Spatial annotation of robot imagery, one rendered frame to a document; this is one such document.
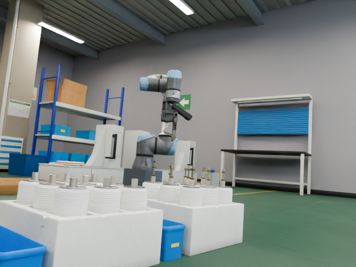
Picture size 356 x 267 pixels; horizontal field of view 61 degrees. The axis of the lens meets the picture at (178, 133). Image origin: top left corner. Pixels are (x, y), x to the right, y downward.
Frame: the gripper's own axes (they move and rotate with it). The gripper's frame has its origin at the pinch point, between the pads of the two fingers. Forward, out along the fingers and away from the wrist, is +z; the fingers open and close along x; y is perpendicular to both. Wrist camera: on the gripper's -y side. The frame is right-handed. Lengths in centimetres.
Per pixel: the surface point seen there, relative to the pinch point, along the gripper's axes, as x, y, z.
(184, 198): 29.2, -4.1, 27.0
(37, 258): 77, 36, 38
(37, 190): 58, 44, 24
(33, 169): -394, 212, 35
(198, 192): 29.6, -9.5, 23.8
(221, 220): 22.6, -21.5, 35.8
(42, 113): -842, 368, -129
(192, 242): 36, -7, 42
